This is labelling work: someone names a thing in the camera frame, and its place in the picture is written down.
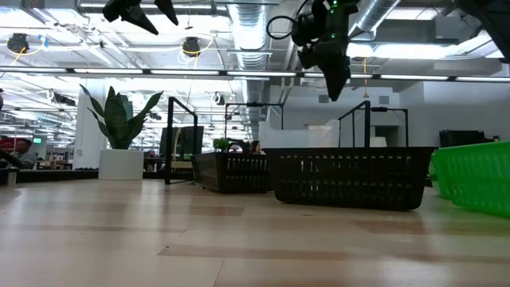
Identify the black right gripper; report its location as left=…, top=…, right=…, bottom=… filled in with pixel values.
left=292, top=11, right=352, bottom=102

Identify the black slotted plastic basket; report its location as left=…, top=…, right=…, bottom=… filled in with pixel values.
left=262, top=146, right=436, bottom=212
left=190, top=151, right=274, bottom=195

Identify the green mesh plastic basket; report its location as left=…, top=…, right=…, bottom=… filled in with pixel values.
left=427, top=153, right=437, bottom=188
left=432, top=140, right=510, bottom=218

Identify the long ceiling light strip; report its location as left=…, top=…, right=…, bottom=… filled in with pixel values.
left=0, top=66, right=510, bottom=83

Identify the green snake plant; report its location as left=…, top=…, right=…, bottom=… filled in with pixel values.
left=79, top=83, right=165, bottom=151

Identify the small green desk plant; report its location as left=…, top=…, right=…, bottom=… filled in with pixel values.
left=211, top=136, right=233, bottom=154

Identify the dark computer monitor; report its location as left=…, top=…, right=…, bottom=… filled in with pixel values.
left=159, top=125, right=206, bottom=162

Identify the black cabinet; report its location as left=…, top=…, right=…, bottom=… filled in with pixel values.
left=438, top=128, right=491, bottom=149

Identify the white round plant pot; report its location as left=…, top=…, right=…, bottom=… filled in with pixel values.
left=97, top=148, right=145, bottom=182

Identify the black ceiling cable reel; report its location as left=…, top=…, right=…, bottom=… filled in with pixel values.
left=182, top=36, right=202, bottom=58
left=6, top=32, right=31, bottom=54

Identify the silver ventilation duct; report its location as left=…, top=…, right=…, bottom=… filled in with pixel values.
left=349, top=0, right=402, bottom=39
left=227, top=0, right=273, bottom=140

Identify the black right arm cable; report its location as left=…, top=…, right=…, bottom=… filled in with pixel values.
left=265, top=14, right=308, bottom=41

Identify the black aluminium table frame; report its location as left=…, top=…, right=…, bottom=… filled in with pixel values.
left=0, top=168, right=193, bottom=186

